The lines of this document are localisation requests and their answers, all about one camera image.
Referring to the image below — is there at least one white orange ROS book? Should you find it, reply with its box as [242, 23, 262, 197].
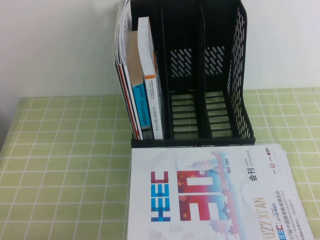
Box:
[137, 16, 165, 140]

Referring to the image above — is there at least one blue spine book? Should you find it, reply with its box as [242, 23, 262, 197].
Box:
[127, 30, 152, 140]

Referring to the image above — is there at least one black mesh book holder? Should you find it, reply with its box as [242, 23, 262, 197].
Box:
[112, 0, 257, 149]

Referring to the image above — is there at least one thin magazines stack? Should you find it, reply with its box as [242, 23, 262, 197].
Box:
[115, 61, 141, 140]

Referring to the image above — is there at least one white HEEC show catalogue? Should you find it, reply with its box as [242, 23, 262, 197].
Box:
[126, 143, 315, 240]

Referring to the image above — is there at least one white curled printed magazine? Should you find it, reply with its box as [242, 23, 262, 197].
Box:
[112, 0, 134, 67]

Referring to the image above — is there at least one green checked tablecloth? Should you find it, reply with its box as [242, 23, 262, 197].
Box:
[0, 86, 320, 240]

